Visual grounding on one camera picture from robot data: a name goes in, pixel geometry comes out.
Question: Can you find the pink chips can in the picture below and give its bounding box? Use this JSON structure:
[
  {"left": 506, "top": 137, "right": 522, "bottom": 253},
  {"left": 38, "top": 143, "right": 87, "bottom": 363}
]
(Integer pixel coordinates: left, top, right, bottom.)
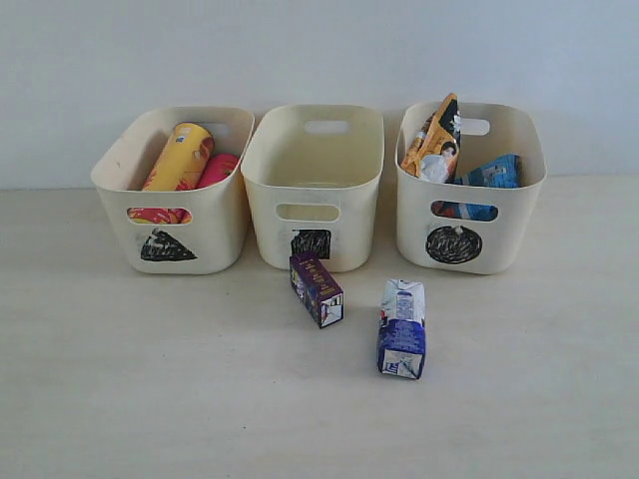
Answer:
[{"left": 195, "top": 153, "right": 239, "bottom": 189}]

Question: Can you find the cream bin square mark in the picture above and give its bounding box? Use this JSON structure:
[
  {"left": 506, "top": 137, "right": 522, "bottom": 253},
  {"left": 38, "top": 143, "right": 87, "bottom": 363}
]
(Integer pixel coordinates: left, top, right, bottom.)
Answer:
[{"left": 241, "top": 105, "right": 384, "bottom": 272}]

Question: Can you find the cream bin circle mark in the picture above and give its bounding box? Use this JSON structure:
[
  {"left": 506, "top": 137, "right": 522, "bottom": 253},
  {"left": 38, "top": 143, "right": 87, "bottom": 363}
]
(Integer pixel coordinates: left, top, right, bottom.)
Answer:
[{"left": 396, "top": 102, "right": 547, "bottom": 274}]

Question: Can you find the cream bin triangle mark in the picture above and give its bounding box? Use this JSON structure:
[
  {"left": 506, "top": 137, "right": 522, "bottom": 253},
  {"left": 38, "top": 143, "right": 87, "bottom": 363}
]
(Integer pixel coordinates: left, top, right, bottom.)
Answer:
[{"left": 91, "top": 106, "right": 255, "bottom": 274}]

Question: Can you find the orange snack bag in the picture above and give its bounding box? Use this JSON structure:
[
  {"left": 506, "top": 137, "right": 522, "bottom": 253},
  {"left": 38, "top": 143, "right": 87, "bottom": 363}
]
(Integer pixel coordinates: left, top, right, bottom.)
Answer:
[{"left": 399, "top": 93, "right": 461, "bottom": 184}]

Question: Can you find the purple drink carton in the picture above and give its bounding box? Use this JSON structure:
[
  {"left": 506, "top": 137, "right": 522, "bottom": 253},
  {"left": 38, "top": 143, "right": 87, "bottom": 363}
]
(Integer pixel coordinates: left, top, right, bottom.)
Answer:
[{"left": 290, "top": 251, "right": 344, "bottom": 328}]

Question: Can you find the yellow chips can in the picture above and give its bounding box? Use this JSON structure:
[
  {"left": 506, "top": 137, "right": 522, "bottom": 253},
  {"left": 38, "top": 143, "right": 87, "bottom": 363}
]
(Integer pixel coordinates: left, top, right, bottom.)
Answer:
[{"left": 127, "top": 122, "right": 216, "bottom": 224}]

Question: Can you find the blue snack bag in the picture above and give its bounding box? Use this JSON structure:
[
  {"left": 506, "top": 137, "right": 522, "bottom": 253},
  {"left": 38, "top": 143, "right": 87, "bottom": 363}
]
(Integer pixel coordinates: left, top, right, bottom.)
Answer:
[{"left": 430, "top": 152, "right": 523, "bottom": 222}]

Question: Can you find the blue white milk carton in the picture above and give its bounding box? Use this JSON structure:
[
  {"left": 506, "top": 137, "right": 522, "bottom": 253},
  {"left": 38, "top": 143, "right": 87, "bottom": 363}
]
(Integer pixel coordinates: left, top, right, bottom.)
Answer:
[{"left": 376, "top": 278, "right": 427, "bottom": 380}]

